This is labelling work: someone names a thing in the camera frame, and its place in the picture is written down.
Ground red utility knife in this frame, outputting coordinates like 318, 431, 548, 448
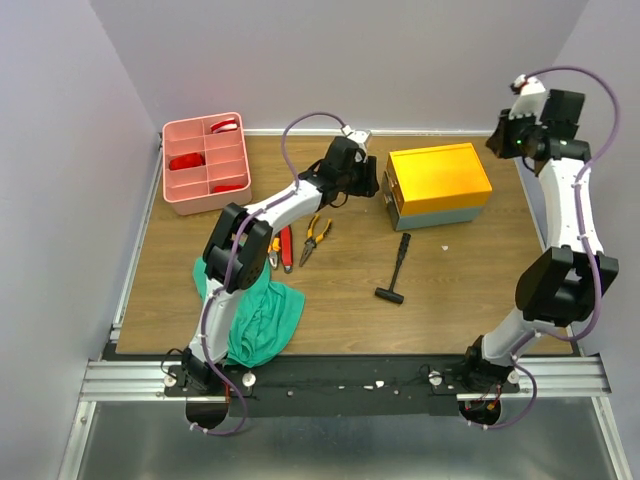
279, 225, 294, 274

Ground yellow needle nose pliers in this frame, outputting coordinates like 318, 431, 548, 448
299, 214, 333, 267

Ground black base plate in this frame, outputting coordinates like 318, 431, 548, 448
164, 354, 497, 418

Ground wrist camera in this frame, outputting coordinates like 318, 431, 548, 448
509, 74, 548, 120
341, 125, 372, 156

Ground green cloth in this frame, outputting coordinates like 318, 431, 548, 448
189, 259, 305, 368

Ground red cloth in tray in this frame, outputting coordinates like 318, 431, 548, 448
168, 152, 205, 171

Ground black T-handle wrench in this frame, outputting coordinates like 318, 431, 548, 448
374, 233, 411, 305

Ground black yellow combination pliers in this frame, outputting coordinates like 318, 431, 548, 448
268, 235, 281, 270

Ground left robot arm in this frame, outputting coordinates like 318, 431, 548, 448
181, 130, 379, 395

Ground aluminium mounting rail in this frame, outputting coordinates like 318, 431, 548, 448
79, 355, 612, 402

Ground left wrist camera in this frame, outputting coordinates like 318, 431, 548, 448
341, 125, 372, 156

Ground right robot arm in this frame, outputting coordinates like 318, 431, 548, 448
459, 81, 619, 392

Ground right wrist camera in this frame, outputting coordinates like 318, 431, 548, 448
509, 74, 548, 120

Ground orange grey drawer box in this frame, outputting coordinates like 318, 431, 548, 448
381, 142, 493, 231

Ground pink compartment tray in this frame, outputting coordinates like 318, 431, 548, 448
162, 112, 252, 216

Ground red item front compartment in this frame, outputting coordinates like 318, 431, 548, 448
211, 184, 245, 194

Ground red white tape roll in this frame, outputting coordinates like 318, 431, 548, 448
209, 118, 239, 134

